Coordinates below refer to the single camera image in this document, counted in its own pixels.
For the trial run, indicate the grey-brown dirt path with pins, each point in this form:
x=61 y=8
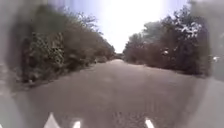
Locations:
x=116 y=90

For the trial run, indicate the row of trees and bushes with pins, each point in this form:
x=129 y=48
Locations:
x=173 y=46
x=56 y=50

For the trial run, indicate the robot's own part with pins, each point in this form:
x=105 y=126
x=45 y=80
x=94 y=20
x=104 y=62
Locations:
x=77 y=124
x=149 y=124

